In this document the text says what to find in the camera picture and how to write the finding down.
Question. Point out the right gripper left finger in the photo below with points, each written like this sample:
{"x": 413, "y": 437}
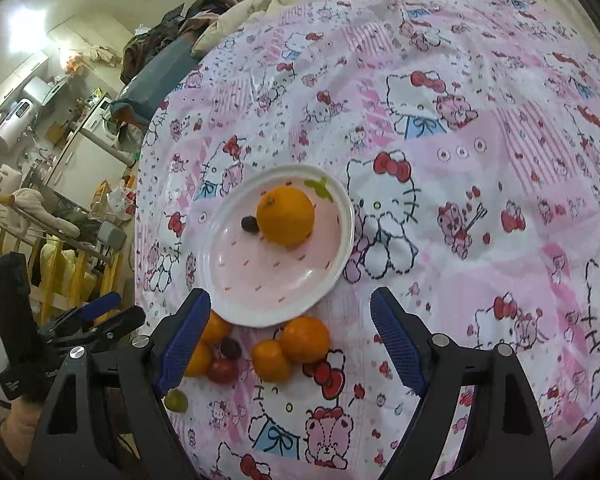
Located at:
{"x": 75, "y": 438}

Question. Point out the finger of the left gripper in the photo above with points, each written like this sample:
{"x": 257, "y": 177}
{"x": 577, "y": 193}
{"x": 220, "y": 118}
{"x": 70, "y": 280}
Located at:
{"x": 100, "y": 307}
{"x": 103, "y": 336}

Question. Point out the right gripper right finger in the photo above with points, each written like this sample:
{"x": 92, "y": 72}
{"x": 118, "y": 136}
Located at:
{"x": 504, "y": 437}

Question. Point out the green grape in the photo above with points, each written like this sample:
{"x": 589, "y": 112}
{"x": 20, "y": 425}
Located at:
{"x": 176, "y": 401}

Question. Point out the red cherry tomato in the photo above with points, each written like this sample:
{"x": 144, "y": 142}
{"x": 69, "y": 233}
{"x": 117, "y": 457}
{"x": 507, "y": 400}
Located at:
{"x": 223, "y": 371}

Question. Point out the large orange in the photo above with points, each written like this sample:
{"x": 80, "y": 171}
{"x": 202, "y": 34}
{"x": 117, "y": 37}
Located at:
{"x": 216, "y": 330}
{"x": 285, "y": 216}

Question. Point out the dark grape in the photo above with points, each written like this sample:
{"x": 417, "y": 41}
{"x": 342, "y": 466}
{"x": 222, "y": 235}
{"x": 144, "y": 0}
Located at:
{"x": 250, "y": 224}
{"x": 230, "y": 348}

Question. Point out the small tangerine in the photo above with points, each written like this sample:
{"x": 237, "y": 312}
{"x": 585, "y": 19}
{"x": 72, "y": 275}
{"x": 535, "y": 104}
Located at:
{"x": 305, "y": 340}
{"x": 269, "y": 362}
{"x": 200, "y": 361}

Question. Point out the person's left hand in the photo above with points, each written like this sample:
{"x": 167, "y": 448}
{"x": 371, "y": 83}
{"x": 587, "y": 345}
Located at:
{"x": 18, "y": 428}

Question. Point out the yellow wooden rack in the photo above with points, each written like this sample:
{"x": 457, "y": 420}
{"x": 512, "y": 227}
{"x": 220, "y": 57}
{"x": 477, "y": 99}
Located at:
{"x": 64, "y": 270}

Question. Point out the white plastic bag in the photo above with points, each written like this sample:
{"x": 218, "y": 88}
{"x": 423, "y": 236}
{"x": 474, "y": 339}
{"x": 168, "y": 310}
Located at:
{"x": 120, "y": 204}

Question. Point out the pink strawberry plate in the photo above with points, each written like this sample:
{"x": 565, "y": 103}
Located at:
{"x": 256, "y": 283}

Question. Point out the white washing machine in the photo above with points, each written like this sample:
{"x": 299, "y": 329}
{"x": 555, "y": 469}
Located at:
{"x": 102, "y": 130}

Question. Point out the pink Hello Kitty cloth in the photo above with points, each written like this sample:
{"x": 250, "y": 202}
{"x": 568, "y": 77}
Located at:
{"x": 467, "y": 136}

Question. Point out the pile of dark clothes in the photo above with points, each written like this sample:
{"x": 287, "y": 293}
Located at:
{"x": 142, "y": 48}

